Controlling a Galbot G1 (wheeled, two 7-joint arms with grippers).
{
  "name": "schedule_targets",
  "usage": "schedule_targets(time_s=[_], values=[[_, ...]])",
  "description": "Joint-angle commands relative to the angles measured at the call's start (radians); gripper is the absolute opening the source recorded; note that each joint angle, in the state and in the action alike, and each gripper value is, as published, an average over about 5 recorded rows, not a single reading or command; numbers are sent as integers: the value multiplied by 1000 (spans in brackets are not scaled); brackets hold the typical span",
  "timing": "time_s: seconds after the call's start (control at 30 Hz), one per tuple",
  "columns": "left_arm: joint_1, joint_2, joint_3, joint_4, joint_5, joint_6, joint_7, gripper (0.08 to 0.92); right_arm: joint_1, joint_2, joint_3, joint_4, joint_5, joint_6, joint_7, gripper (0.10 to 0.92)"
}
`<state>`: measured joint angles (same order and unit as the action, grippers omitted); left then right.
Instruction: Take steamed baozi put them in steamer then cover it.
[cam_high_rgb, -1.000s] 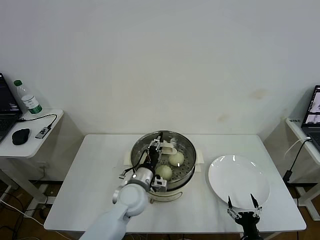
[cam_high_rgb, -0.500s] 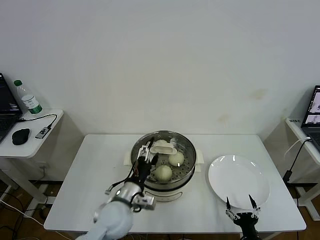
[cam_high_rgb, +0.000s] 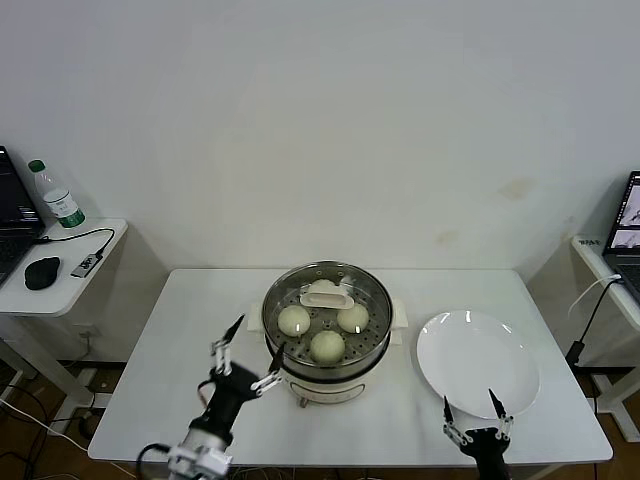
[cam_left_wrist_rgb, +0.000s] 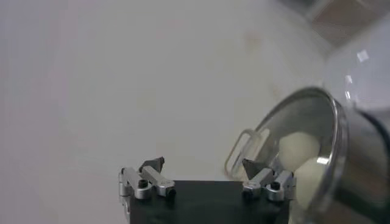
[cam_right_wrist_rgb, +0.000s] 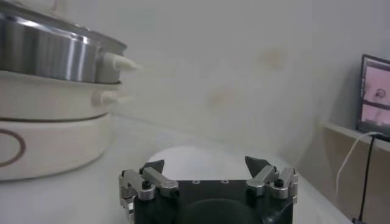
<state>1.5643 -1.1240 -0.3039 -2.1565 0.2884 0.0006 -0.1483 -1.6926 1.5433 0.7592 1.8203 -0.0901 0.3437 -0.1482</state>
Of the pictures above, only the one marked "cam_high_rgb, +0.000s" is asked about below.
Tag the dark laptop with video windows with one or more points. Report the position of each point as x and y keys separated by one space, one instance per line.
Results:
x=625 y=235

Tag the cream electric cooker base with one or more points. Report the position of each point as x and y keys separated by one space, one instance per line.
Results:
x=325 y=392

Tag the clear bottle green label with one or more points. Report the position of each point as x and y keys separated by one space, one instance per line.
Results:
x=64 y=206

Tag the round glass pot lid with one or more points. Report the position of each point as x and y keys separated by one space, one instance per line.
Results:
x=327 y=300

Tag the white round plate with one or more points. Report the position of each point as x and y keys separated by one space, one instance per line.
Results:
x=475 y=360

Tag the white steamed baozi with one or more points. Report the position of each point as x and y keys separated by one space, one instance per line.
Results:
x=322 y=286
x=294 y=320
x=353 y=318
x=327 y=347

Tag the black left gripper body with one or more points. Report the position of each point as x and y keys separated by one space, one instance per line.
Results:
x=230 y=395

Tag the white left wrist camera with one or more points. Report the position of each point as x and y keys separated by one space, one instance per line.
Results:
x=200 y=460

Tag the black laptop red screen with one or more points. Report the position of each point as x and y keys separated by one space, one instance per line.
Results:
x=15 y=210

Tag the white rounded side table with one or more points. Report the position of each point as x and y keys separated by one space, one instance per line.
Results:
x=95 y=285

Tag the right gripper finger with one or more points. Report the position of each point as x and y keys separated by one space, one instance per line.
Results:
x=506 y=425
x=452 y=430

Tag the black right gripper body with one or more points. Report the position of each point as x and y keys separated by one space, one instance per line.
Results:
x=487 y=450

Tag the silver usb hub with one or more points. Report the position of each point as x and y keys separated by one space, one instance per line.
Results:
x=84 y=266

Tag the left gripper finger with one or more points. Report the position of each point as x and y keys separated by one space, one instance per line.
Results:
x=221 y=355
x=270 y=381

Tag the black computer mouse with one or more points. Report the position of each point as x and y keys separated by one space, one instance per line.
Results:
x=42 y=273

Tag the white labelled side table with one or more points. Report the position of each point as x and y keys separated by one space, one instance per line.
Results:
x=560 y=280

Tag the stainless steel steamer basket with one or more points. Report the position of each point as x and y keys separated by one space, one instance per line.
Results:
x=256 y=325

